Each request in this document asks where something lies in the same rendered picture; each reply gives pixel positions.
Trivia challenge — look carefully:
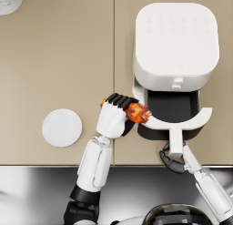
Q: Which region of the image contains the roasted drumstick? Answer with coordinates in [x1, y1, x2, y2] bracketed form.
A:
[100, 97, 153, 125]

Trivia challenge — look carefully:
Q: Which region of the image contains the air fryer drawer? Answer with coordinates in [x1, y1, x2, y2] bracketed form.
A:
[131, 77, 214, 160]

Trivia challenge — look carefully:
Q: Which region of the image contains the white air fryer body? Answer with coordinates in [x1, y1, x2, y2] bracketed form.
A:
[132, 2, 220, 93]

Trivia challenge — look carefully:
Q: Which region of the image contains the white round plate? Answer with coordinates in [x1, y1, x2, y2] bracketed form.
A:
[41, 107, 83, 148]

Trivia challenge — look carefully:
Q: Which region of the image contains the dark round robot body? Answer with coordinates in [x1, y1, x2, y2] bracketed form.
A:
[109, 203, 214, 225]

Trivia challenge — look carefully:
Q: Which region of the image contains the white marbled pot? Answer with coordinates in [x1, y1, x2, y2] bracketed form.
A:
[0, 0, 24, 16]

